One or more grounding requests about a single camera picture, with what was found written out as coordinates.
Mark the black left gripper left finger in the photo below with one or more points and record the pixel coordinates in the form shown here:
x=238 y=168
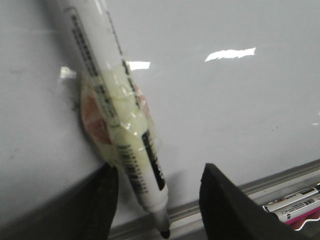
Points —
x=85 y=212

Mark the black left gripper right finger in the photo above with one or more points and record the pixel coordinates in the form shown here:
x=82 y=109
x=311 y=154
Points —
x=229 y=214

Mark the white black whiteboard marker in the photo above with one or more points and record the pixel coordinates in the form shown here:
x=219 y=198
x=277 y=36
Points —
x=93 y=34

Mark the grey whiteboard ledge rail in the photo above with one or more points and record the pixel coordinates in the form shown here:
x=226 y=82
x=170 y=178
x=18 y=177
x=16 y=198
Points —
x=186 y=222

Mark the white whiteboard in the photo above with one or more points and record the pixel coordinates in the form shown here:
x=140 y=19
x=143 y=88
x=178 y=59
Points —
x=230 y=82

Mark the black capped white marker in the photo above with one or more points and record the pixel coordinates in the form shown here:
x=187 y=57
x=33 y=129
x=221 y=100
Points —
x=292 y=206

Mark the red round magnet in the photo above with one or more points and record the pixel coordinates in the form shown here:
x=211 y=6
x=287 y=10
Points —
x=97 y=129

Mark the pink marker in tray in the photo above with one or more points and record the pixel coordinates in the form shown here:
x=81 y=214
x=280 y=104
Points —
x=300 y=220

